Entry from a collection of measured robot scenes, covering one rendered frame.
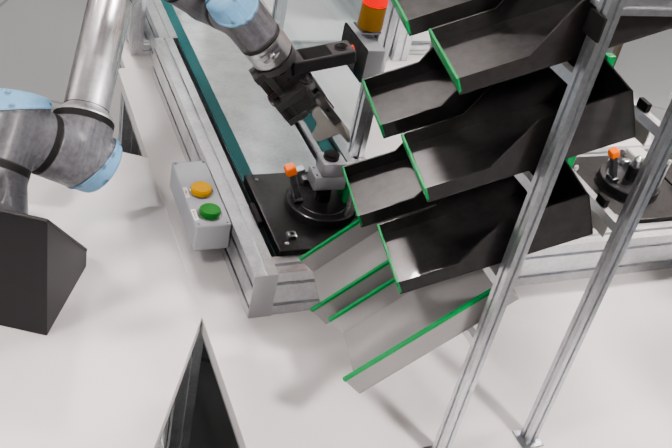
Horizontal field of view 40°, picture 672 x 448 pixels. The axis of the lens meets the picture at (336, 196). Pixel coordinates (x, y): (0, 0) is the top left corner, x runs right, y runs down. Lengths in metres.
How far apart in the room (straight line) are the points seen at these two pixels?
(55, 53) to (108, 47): 2.44
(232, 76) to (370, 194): 0.92
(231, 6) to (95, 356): 0.61
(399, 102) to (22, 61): 2.97
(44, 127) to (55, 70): 2.44
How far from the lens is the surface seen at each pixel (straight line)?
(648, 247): 2.06
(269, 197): 1.78
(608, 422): 1.72
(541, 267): 1.91
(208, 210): 1.72
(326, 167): 1.70
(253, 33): 1.48
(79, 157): 1.71
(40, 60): 4.18
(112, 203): 1.90
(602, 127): 1.21
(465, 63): 1.16
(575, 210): 1.28
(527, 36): 1.19
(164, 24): 2.39
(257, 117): 2.13
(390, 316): 1.45
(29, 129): 1.66
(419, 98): 1.35
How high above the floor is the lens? 2.00
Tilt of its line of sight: 35 degrees down
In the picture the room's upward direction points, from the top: 13 degrees clockwise
